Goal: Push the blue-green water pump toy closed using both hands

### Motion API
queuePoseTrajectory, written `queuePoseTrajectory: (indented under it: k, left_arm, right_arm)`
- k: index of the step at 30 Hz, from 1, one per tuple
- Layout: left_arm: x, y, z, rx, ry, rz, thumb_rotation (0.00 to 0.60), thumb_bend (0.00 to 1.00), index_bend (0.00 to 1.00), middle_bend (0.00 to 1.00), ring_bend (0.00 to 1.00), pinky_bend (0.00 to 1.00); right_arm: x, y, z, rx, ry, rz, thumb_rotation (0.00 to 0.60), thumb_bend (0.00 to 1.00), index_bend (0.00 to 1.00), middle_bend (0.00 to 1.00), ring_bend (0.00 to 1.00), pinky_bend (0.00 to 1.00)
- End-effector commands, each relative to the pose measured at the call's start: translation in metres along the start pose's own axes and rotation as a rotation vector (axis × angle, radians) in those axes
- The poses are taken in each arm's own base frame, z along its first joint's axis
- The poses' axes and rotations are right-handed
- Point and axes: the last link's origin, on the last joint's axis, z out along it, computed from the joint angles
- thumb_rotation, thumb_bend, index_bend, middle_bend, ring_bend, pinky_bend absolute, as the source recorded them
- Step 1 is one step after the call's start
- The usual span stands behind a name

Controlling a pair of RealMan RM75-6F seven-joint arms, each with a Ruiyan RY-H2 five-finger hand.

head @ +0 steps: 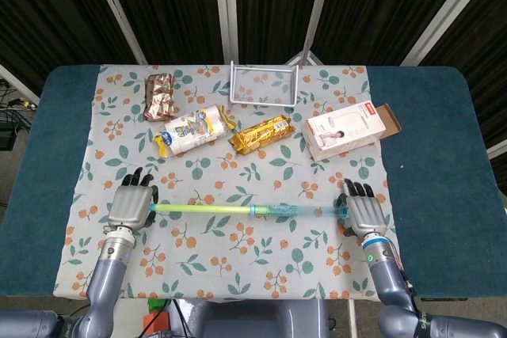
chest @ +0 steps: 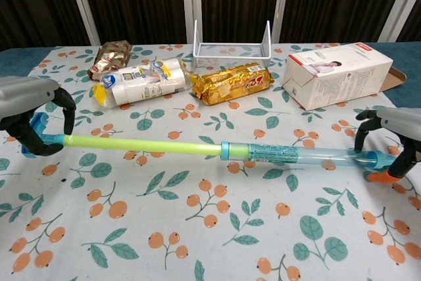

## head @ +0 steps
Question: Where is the gold biscuit packet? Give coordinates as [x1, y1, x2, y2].
[229, 115, 296, 156]

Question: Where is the bundle of floor cables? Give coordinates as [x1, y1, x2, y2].
[0, 76, 37, 152]

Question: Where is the floral print tablecloth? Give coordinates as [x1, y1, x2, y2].
[53, 63, 408, 301]

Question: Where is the dark blue table cover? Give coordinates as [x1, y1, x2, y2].
[0, 64, 507, 302]

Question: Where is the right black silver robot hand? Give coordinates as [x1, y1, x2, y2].
[336, 178, 387, 241]

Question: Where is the brown gold snack packet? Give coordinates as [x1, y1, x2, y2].
[143, 72, 177, 122]

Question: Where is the white yellow snack bag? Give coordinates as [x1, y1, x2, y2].
[152, 103, 238, 158]

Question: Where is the green orange object under table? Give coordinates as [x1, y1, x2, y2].
[143, 298, 175, 338]

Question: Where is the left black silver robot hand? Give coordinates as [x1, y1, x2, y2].
[107, 167, 158, 232]

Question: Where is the grey robot torso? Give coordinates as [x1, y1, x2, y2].
[189, 298, 330, 338]

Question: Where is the green and blue plastic tube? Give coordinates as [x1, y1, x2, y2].
[149, 202, 349, 221]

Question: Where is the white mesh wire rack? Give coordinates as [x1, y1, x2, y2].
[229, 60, 299, 109]

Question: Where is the white pink product box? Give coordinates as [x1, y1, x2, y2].
[303, 100, 402, 162]

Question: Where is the white framed dark partition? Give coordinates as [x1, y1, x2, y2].
[0, 0, 507, 157]

